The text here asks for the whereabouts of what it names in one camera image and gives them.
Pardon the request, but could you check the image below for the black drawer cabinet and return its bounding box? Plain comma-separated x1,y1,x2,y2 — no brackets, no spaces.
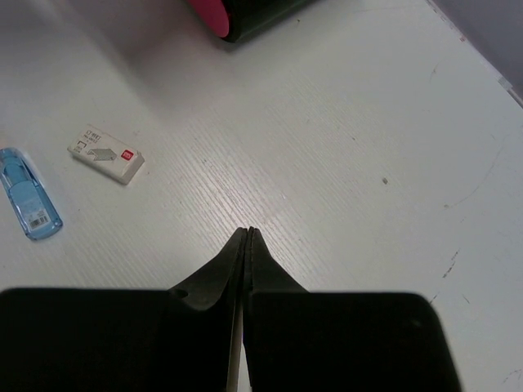
217,0,312,42

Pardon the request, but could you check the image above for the white staples box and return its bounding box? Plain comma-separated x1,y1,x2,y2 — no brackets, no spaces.
67,124,145,185

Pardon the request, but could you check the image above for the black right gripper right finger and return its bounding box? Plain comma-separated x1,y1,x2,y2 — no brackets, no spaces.
244,228,460,391

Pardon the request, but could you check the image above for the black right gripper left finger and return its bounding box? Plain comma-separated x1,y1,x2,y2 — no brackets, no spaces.
1,229,248,391

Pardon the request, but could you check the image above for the blue correction tape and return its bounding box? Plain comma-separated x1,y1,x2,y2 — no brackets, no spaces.
1,148,63,241

